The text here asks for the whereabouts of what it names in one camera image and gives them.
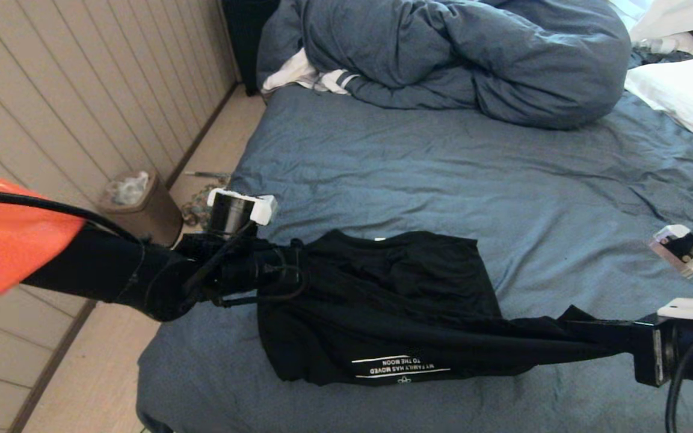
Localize black t-shirt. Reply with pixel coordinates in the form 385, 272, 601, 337
256, 230, 654, 387

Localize left wrist motor cylinder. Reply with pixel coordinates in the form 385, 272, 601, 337
207, 188, 279, 236

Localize brown trash bin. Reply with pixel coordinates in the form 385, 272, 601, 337
99, 171, 183, 248

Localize clear plastic bin liner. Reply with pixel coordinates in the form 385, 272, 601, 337
108, 171, 150, 205

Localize white striped cloth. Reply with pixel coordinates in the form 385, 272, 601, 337
261, 48, 359, 95

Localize blue bed sheet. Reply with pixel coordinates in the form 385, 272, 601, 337
136, 84, 693, 433

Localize black nightstand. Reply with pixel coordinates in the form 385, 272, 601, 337
221, 0, 281, 96

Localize white pillow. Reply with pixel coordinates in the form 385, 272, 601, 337
625, 57, 693, 166

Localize dark grey crumpled cloth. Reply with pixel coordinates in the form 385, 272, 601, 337
629, 48, 693, 68

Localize blue crumpled duvet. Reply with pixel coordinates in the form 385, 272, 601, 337
256, 0, 633, 131

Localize white blanket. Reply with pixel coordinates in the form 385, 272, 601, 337
629, 0, 693, 43

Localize colourful rope toy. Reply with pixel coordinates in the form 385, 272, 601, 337
180, 183, 222, 229

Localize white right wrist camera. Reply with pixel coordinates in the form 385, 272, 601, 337
649, 224, 693, 323

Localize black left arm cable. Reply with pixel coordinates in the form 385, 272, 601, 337
0, 188, 309, 309

